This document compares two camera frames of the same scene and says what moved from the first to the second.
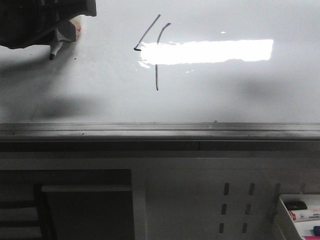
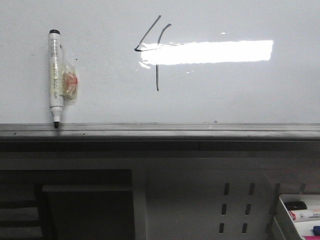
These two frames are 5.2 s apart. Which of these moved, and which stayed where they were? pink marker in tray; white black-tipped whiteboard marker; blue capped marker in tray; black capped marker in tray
Moved: white black-tipped whiteboard marker
Stayed: blue capped marker in tray; black capped marker in tray; pink marker in tray
